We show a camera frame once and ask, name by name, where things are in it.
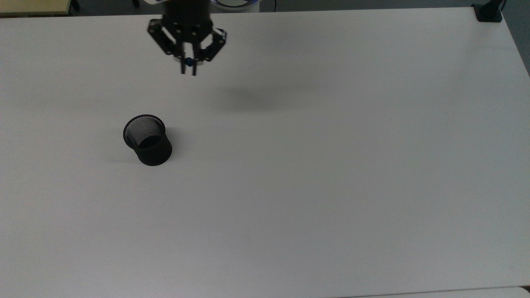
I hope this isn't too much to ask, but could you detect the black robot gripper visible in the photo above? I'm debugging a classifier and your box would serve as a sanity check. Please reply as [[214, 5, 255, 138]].
[[147, 0, 228, 77]]

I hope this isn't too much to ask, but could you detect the black mesh pen cup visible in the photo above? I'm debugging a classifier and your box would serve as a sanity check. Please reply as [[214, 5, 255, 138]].
[[123, 114, 173, 167]]

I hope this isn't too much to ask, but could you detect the light wooden table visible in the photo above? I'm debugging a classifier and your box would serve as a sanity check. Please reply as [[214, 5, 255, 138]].
[[0, 0, 72, 17]]

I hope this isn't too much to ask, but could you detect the black table clamp mount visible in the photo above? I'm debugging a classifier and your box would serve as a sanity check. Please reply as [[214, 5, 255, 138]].
[[472, 0, 506, 23]]

